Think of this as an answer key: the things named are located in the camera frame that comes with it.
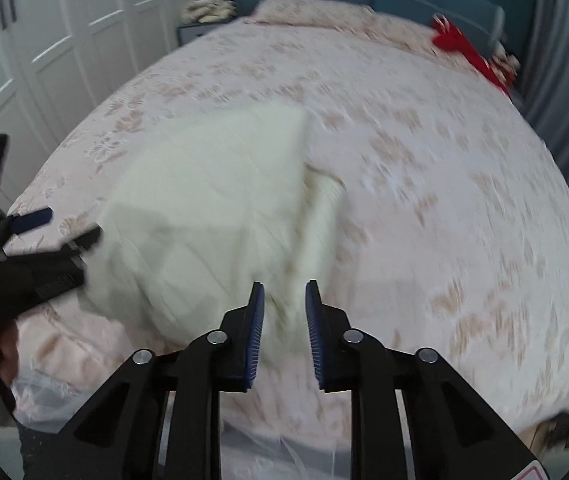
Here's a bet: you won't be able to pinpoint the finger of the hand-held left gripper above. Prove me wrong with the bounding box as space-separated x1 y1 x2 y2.
0 226 104 265
0 207 55 241

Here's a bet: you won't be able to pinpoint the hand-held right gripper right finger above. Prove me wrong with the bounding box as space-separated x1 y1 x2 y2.
305 280 540 480

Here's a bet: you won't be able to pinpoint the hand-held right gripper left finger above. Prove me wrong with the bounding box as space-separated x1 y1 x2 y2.
57 281 266 480

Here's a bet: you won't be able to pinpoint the cream quilted jacket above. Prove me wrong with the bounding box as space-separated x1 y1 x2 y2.
78 101 350 361

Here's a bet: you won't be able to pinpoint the pile of cream clothes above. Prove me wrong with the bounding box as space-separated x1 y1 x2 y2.
184 0 238 25

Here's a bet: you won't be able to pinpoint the white wardrobe doors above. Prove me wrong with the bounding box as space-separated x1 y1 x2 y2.
0 0 200 201

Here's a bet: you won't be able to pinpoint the bed with pink floral bedspread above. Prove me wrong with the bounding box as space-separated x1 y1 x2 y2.
3 0 569 480

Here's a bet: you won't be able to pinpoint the dark nightstand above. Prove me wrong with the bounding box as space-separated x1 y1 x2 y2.
177 19 235 48

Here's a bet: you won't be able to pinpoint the pink floral pillow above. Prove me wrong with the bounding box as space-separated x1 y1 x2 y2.
252 0 378 28

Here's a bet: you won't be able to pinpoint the red cloth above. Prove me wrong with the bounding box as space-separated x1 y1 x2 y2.
431 14 513 97

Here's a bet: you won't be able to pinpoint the grey-blue curtain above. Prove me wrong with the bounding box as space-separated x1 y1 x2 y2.
515 0 569 281

